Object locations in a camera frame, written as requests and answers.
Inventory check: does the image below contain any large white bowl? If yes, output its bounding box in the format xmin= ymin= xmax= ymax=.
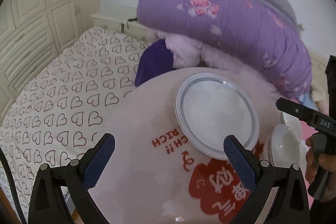
xmin=263 ymin=124 xmax=300 ymax=168

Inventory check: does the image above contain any grey rimmed white plate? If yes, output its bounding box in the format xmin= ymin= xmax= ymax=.
xmin=174 ymin=73 xmax=260 ymax=160

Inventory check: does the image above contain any person's right hand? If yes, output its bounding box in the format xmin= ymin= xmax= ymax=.
xmin=305 ymin=137 xmax=336 ymax=202

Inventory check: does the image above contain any cream headboard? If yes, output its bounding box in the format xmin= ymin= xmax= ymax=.
xmin=307 ymin=47 xmax=328 ymax=78

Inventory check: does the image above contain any heart pattern bed sheet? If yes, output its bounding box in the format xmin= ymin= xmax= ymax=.
xmin=1 ymin=27 xmax=149 ymax=214

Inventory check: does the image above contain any round white printed table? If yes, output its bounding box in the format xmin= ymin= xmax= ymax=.
xmin=88 ymin=66 xmax=292 ymax=224

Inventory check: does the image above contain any purple floral quilt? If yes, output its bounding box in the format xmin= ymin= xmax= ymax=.
xmin=137 ymin=0 xmax=313 ymax=98

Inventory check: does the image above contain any light pink folded blanket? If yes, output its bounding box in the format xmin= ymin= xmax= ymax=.
xmin=146 ymin=29 xmax=281 ymax=101

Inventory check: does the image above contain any dark purple cushion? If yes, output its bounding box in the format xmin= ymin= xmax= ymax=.
xmin=134 ymin=39 xmax=175 ymax=87

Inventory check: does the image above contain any cream nightstand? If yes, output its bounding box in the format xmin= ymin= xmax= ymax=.
xmin=91 ymin=5 xmax=150 ymax=41

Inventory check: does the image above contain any cream wardrobe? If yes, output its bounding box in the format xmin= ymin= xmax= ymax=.
xmin=1 ymin=0 xmax=100 ymax=116

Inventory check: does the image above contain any black cable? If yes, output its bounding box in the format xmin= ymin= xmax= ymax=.
xmin=0 ymin=146 xmax=23 ymax=224

